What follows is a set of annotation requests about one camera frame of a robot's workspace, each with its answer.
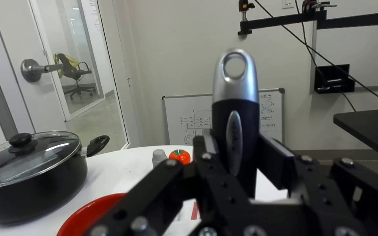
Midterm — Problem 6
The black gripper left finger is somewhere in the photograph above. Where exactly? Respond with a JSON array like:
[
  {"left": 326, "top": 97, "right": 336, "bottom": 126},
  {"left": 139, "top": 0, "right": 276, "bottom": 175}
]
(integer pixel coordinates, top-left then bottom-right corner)
[{"left": 88, "top": 129, "right": 260, "bottom": 236}]

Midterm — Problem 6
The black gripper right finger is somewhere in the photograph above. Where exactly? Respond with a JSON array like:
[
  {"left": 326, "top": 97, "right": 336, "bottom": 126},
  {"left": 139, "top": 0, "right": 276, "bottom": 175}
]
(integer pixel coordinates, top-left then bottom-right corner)
[{"left": 259, "top": 133, "right": 378, "bottom": 236}]

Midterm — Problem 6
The black ladle with silver handle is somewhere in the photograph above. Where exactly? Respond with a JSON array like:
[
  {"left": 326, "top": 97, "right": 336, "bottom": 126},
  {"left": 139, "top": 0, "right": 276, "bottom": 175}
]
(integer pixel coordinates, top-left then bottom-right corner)
[{"left": 211, "top": 47, "right": 261, "bottom": 201}]

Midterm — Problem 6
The red bowl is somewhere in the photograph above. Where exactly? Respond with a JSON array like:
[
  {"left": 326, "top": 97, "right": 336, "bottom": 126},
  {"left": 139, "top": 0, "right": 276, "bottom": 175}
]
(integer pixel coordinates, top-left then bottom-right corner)
[{"left": 57, "top": 193, "right": 129, "bottom": 236}]

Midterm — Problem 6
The small grey shaker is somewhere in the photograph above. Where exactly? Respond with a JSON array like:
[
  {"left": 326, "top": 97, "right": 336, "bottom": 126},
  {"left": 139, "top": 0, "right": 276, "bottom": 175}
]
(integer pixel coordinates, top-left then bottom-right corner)
[{"left": 151, "top": 148, "right": 168, "bottom": 168}]

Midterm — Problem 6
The small orange round container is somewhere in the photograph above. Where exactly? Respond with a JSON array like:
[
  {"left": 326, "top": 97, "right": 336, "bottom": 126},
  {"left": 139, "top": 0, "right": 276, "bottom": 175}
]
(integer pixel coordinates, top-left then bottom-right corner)
[{"left": 168, "top": 148, "right": 193, "bottom": 167}]

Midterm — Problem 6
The black perforated robot platform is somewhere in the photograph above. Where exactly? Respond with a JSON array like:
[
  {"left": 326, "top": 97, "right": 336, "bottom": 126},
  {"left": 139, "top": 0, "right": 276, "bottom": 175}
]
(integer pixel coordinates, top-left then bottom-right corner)
[{"left": 332, "top": 108, "right": 378, "bottom": 160}]

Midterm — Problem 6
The whiteboard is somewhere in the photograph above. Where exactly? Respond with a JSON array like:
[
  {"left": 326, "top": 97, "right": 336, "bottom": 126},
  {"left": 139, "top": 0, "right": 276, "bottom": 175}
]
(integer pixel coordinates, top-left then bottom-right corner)
[{"left": 162, "top": 88, "right": 286, "bottom": 147}]

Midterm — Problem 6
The black cooking pot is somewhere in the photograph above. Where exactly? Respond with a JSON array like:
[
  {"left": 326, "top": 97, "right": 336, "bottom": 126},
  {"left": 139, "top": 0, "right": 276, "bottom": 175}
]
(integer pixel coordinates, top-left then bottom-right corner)
[{"left": 0, "top": 130, "right": 110, "bottom": 226}]

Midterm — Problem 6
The glass pot lid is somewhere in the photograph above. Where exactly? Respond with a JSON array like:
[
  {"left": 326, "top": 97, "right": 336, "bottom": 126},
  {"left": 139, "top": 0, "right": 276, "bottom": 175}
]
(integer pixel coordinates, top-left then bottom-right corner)
[{"left": 0, "top": 130, "right": 83, "bottom": 189}]

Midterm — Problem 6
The office chair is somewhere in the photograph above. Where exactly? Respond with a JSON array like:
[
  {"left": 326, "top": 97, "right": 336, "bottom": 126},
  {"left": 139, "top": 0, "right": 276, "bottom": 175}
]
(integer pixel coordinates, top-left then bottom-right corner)
[{"left": 53, "top": 53, "right": 97, "bottom": 101}]

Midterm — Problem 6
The thin black camera cable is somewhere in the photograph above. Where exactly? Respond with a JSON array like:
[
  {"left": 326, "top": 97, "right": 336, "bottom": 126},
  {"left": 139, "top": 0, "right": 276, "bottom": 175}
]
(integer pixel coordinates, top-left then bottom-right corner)
[{"left": 253, "top": 0, "right": 378, "bottom": 110}]

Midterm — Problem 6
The black wall box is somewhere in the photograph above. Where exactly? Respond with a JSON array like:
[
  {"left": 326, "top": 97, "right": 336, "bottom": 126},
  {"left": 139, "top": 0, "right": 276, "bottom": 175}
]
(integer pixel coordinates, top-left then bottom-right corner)
[{"left": 314, "top": 63, "right": 357, "bottom": 95}]

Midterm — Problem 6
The silver door handle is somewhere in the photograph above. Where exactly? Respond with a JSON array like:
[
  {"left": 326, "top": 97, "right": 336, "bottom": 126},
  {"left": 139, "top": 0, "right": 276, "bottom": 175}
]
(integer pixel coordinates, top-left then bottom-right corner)
[{"left": 20, "top": 58, "right": 63, "bottom": 84}]

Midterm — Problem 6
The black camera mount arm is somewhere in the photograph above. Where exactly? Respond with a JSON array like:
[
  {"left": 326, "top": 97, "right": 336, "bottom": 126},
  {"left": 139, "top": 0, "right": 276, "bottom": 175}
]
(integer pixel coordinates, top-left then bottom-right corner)
[{"left": 238, "top": 0, "right": 378, "bottom": 38}]

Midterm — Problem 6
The white wall plate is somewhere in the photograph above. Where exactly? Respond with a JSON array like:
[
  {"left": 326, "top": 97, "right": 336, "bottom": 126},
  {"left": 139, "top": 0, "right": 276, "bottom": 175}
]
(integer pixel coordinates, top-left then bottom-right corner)
[{"left": 280, "top": 0, "right": 297, "bottom": 11}]

